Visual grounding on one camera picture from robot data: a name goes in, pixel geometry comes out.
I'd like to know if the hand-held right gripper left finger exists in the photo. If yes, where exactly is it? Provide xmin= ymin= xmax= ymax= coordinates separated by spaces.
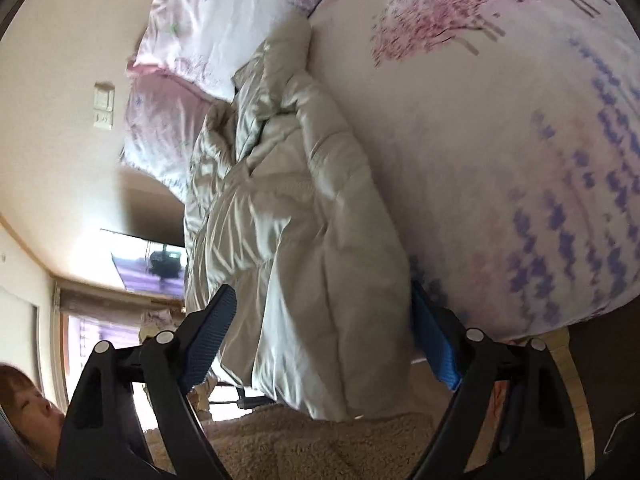
xmin=56 ymin=284 xmax=238 ymax=480

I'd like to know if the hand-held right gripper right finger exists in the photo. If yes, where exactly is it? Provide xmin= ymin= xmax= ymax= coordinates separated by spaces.
xmin=410 ymin=280 xmax=586 ymax=480

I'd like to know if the cream puffer jacket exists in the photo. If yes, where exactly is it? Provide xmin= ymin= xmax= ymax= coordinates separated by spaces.
xmin=182 ymin=12 xmax=418 ymax=421

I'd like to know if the window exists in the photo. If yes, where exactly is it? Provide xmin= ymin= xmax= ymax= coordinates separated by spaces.
xmin=59 ymin=305 xmax=151 ymax=433

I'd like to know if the beige fleece garment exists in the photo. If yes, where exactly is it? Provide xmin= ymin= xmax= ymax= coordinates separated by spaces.
xmin=144 ymin=402 xmax=443 ymax=480

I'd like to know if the floral printed bed sheet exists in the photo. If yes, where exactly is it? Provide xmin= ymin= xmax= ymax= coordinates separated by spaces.
xmin=302 ymin=0 xmax=640 ymax=343

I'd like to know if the person's head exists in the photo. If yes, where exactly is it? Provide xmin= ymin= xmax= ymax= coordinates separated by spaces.
xmin=0 ymin=364 xmax=67 ymax=477

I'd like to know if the pink floral pillow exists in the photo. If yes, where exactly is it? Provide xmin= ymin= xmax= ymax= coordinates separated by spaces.
xmin=132 ymin=0 xmax=346 ymax=103
xmin=119 ymin=69 xmax=218 ymax=203

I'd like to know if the wall-mounted television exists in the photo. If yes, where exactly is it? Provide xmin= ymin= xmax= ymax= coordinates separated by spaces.
xmin=100 ymin=227 xmax=190 ymax=307

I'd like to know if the wooden bed frame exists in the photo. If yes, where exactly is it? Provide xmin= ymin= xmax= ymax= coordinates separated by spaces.
xmin=542 ymin=329 xmax=592 ymax=461

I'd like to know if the white wall switch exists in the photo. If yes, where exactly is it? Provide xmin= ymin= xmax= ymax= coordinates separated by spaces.
xmin=94 ymin=81 xmax=116 ymax=130

